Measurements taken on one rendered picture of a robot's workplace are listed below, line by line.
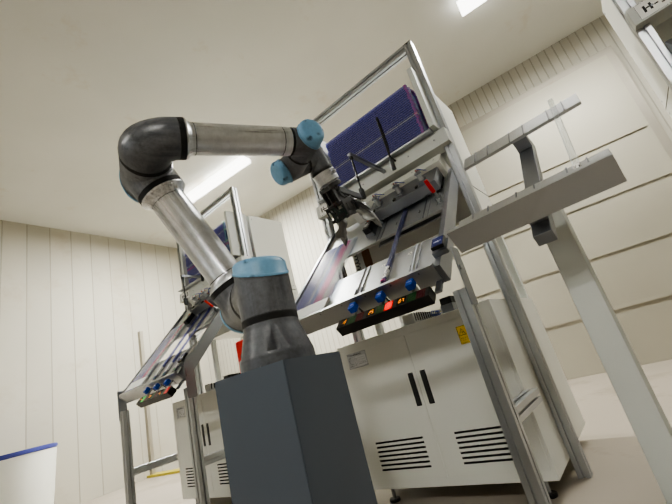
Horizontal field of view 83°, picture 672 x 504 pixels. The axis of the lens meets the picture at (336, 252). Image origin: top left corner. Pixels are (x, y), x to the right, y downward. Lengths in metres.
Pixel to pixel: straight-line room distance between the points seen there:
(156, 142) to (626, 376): 1.14
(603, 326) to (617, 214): 2.98
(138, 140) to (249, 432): 0.63
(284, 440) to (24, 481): 3.72
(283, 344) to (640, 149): 3.77
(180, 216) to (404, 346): 0.96
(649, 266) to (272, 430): 3.57
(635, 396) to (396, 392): 0.80
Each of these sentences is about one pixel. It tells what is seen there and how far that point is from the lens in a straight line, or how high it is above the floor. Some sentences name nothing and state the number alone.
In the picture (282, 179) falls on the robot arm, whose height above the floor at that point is 1.07.
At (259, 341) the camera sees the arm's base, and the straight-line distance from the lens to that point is 0.74.
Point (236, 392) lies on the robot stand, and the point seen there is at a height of 0.52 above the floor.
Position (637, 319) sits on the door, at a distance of 3.92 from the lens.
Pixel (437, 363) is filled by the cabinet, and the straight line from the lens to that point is 1.47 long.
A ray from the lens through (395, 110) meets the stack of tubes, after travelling 1.89.
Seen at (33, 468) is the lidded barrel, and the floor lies 0.45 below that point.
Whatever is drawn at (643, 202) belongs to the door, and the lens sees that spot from 4.04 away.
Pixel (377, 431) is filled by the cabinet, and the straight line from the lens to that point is 1.67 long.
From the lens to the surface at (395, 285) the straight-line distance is 1.17.
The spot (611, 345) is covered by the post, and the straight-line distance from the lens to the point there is 1.07.
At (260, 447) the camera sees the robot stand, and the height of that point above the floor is 0.42.
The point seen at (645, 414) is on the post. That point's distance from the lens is 1.09.
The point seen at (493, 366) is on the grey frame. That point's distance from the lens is 1.09.
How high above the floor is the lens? 0.50
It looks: 18 degrees up
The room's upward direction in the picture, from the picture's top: 15 degrees counter-clockwise
